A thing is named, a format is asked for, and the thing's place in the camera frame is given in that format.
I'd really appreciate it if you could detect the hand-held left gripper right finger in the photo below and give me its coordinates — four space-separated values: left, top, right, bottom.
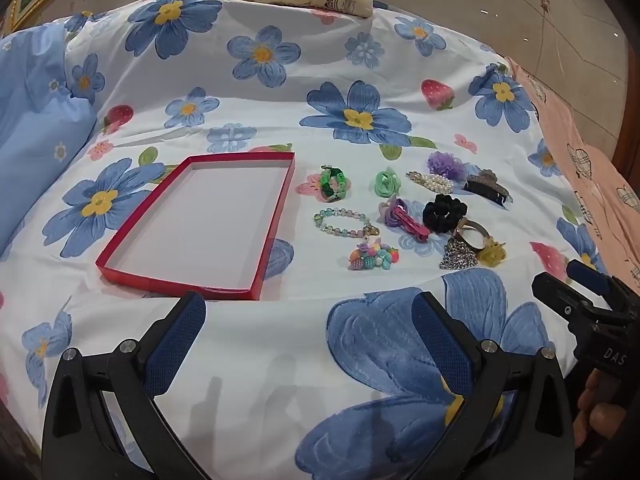
410 290 576 480

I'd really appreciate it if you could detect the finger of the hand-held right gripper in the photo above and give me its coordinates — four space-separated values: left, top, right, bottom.
566 259 626 306
531 271 596 331

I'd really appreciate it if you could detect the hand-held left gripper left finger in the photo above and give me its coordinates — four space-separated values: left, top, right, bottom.
41 290 211 480

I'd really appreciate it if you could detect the yellow flower hair clip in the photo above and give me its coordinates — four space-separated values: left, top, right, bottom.
475 240 507 267

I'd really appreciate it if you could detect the colourful bead bracelet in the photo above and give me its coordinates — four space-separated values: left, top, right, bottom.
348 241 401 271

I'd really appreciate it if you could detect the brown bangle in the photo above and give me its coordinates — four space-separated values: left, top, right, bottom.
452 217 493 251

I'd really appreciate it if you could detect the pink hair clip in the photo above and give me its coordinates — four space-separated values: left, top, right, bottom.
395 207 431 242

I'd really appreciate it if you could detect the red shallow box tray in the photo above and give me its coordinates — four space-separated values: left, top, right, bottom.
95 151 296 302

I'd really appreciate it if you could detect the black scrunchie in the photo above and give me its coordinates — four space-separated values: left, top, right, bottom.
422 195 462 231

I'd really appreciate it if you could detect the light green spiral hair tie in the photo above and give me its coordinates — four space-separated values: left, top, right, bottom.
374 169 403 198

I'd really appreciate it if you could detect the pastel beaded bracelet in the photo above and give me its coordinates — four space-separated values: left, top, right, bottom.
313 208 380 238

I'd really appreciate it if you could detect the green braided bracelet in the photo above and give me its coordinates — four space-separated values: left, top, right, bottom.
320 165 351 203

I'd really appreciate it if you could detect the person's right hand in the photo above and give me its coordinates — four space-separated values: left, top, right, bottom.
574 369 610 450

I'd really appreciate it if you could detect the blue floral bedsheet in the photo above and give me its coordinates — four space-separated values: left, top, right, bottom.
0 0 601 480

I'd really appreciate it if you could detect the pink printed blanket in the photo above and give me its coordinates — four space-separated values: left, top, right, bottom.
505 55 640 306

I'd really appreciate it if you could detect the dark claw hair clip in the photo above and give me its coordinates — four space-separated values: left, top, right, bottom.
462 170 512 208

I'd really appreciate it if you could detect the purple hair claw clip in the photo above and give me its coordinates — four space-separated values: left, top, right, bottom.
377 199 408 226

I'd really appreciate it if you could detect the pearl hair clip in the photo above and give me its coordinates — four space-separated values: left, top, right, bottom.
405 171 455 195

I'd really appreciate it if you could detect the purple flower scrunchie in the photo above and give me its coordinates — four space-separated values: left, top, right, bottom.
427 151 467 181

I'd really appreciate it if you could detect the light blue pillow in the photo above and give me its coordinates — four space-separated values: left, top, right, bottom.
0 25 98 256

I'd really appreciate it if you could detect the silver chain tassel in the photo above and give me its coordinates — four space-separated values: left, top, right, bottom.
439 237 476 271

